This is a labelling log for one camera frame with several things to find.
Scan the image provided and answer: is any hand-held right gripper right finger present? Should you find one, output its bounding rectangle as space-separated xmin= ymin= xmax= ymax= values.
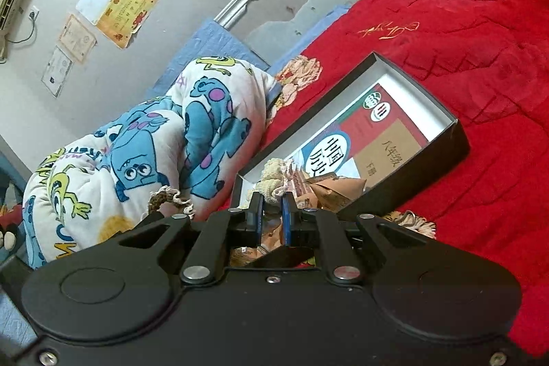
xmin=281 ymin=191 xmax=433 ymax=286

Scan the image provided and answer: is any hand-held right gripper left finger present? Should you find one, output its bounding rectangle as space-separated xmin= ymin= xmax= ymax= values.
xmin=116 ymin=191 xmax=264 ymax=286

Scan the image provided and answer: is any beige knitted scrunchie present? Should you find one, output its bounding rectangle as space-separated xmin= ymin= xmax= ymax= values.
xmin=259 ymin=158 xmax=296 ymax=204

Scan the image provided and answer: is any black scrunchie with lace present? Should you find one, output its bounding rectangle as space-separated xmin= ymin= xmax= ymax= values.
xmin=143 ymin=185 xmax=196 ymax=221

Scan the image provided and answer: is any black cardboard box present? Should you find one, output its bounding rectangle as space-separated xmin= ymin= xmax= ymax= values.
xmin=232 ymin=51 xmax=470 ymax=221

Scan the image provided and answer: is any red cover book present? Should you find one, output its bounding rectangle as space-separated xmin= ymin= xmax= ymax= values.
xmin=283 ymin=82 xmax=430 ymax=187

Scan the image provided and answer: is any white cartoon monster blanket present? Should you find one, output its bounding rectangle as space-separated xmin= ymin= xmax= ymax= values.
xmin=23 ymin=55 xmax=281 ymax=268

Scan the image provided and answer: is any blue bed sheet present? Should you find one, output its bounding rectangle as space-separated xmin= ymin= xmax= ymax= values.
xmin=266 ymin=3 xmax=350 ymax=109

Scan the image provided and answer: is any red bear print blanket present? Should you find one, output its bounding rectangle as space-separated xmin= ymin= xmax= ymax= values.
xmin=257 ymin=0 xmax=549 ymax=358

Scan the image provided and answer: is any yellow certificate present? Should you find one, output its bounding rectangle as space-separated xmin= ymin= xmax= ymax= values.
xmin=96 ymin=0 xmax=164 ymax=49

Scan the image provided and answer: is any black red plush toy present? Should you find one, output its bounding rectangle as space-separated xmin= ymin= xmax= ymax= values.
xmin=0 ymin=203 xmax=22 ymax=251

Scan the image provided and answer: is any beige certificate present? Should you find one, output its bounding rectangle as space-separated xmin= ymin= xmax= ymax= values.
xmin=58 ymin=14 xmax=97 ymax=64

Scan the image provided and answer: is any air conditioner power cord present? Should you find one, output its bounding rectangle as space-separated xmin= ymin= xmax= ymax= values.
xmin=9 ymin=8 xmax=40 ymax=45

